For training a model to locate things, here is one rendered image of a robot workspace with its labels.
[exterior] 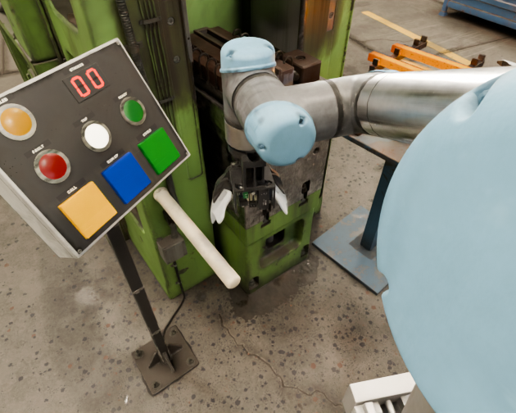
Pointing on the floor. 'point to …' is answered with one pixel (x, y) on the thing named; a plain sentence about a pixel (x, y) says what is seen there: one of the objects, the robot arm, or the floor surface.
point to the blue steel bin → (497, 11)
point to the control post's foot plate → (142, 358)
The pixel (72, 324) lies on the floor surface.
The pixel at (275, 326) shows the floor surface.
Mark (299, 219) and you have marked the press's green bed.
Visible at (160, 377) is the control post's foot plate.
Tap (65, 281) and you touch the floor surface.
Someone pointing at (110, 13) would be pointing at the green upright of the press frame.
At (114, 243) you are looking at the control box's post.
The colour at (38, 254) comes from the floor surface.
